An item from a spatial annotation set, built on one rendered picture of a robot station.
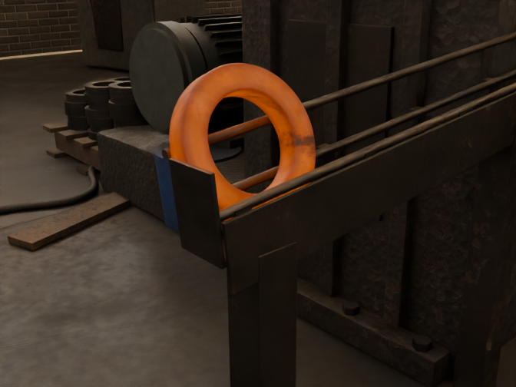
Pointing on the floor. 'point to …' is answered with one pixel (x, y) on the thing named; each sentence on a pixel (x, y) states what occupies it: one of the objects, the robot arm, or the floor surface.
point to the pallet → (94, 119)
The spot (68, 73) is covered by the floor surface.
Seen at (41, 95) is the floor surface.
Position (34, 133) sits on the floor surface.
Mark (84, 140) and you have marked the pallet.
